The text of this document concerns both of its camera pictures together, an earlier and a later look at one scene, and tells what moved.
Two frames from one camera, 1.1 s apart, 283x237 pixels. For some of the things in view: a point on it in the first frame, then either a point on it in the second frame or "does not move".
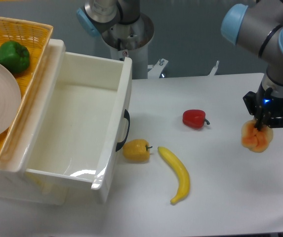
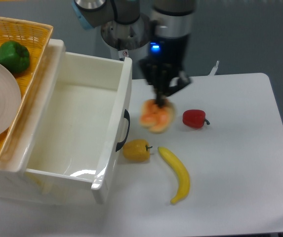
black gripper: (267, 108) to (163, 68)
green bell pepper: (14, 56) does not move
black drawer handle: (127, 115) does not move
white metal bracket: (212, 72) does not move
